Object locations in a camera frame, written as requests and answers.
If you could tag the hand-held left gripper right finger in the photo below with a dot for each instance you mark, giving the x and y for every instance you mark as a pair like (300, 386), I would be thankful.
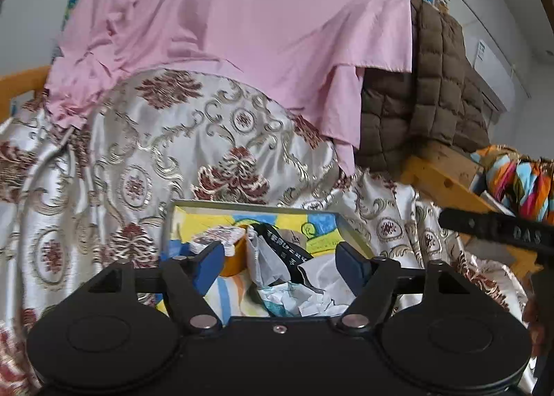
(348, 268)

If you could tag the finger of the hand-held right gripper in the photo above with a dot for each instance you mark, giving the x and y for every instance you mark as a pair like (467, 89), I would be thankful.
(497, 227)

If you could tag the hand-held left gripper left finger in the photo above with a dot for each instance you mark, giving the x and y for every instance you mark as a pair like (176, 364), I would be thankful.
(210, 264)

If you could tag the orange cloth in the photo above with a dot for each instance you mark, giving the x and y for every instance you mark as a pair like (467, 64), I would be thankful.
(233, 261)

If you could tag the white quilted baby cloth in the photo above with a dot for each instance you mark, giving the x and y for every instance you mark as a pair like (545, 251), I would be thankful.
(324, 270)

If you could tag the grey metal tray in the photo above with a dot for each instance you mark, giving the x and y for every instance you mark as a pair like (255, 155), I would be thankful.
(359, 240)

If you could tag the blue striped towel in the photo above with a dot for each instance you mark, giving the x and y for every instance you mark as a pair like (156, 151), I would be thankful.
(233, 296)

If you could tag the grey cloth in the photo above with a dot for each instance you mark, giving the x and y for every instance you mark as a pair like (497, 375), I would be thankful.
(262, 261)

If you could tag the black printed cloth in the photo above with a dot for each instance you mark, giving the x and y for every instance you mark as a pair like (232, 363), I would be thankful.
(281, 248)

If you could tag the white teal printed cloth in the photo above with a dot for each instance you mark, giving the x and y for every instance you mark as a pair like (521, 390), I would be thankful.
(283, 298)

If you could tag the colourful striped cloth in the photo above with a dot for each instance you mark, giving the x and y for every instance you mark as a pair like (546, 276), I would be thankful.
(515, 179)

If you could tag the floral satin blanket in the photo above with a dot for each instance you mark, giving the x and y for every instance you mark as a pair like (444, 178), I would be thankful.
(173, 127)

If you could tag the brown quilted jacket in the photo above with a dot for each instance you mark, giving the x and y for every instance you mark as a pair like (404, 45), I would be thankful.
(433, 88)

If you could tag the pink bed sheet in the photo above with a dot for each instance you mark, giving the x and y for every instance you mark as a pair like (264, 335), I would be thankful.
(238, 10)

